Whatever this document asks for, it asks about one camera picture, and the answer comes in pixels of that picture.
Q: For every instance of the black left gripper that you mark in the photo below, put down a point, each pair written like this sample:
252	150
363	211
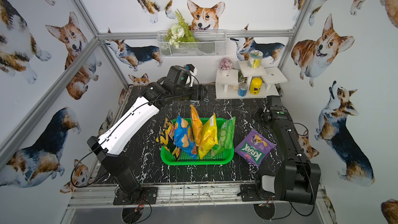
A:
200	92

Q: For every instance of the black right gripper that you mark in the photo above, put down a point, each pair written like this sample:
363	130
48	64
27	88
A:
263	115

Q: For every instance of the purple Krax snack bag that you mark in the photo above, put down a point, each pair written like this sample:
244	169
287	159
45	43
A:
254	148

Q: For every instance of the orange chips bag silver stripe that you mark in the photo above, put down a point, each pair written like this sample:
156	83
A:
196	125

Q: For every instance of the green cucumber chips bag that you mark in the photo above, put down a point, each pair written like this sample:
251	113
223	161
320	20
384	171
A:
225	137

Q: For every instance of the blue Lays chips bag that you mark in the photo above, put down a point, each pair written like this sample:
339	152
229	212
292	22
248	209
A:
183	137

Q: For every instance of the yellow Lays chips bag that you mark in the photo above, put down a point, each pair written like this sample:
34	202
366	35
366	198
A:
209	136

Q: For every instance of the black Lays chips bag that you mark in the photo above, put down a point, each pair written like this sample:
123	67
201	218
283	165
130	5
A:
166	138

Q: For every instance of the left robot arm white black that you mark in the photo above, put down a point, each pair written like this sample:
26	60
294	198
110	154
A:
179	84

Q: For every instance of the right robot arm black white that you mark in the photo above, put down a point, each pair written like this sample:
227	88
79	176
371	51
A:
297	179

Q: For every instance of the green plastic basket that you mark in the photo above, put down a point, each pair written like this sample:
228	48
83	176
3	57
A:
222	158

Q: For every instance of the yellow canister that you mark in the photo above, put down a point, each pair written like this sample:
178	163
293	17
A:
256	85

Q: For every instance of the pink flower in white pot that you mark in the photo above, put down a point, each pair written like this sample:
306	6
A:
225	66

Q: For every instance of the blue glitter can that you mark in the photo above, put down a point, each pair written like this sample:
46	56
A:
242	89

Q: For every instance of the white tiered display shelf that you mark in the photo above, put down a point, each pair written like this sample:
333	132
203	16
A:
268	76

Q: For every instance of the green and white artificial plant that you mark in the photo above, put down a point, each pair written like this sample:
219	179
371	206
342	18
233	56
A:
179	33

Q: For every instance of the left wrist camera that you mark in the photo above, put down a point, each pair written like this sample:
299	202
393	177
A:
191	71

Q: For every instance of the white wire wall basket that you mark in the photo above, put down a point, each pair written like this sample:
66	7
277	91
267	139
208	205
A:
208	44

